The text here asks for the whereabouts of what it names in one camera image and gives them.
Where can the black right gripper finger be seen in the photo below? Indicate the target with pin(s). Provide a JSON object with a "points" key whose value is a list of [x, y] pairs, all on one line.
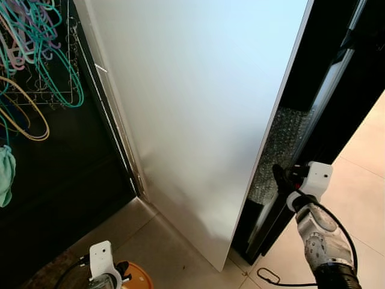
{"points": [[281, 176]]}

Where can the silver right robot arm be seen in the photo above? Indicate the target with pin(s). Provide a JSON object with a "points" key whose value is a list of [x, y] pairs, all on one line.
{"points": [[325, 241]]}

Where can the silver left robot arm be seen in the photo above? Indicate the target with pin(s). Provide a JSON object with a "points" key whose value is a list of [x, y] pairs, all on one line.
{"points": [[72, 270]]}

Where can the white fridge door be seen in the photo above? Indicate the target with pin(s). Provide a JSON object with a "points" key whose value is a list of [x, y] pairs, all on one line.
{"points": [[198, 108]]}

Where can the black fridge body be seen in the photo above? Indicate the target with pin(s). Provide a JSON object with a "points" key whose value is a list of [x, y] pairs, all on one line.
{"points": [[355, 84]]}

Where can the orange round basket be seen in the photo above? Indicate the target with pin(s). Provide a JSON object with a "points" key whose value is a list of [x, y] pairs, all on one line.
{"points": [[141, 278]]}

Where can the clear textured door shelf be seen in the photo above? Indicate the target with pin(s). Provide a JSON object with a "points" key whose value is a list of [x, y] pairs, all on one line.
{"points": [[280, 144]]}

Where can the dark cabinet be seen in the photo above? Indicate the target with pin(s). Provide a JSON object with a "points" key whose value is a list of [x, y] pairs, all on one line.
{"points": [[66, 180]]}

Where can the mint green cloth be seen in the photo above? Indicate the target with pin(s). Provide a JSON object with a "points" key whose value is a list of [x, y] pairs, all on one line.
{"points": [[6, 177]]}

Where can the beige clothes hanger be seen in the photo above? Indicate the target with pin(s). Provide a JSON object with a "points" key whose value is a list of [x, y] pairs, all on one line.
{"points": [[41, 123]]}

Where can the teal clothes hanger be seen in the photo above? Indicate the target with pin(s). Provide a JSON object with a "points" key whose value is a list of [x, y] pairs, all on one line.
{"points": [[73, 90]]}

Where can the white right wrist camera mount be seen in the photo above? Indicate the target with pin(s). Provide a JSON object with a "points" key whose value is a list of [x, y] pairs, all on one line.
{"points": [[319, 176]]}

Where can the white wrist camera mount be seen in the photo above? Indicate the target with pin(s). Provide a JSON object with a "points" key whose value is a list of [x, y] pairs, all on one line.
{"points": [[319, 176], [101, 257]]}

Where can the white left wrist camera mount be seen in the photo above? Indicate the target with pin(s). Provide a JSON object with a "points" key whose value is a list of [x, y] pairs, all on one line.
{"points": [[101, 257]]}

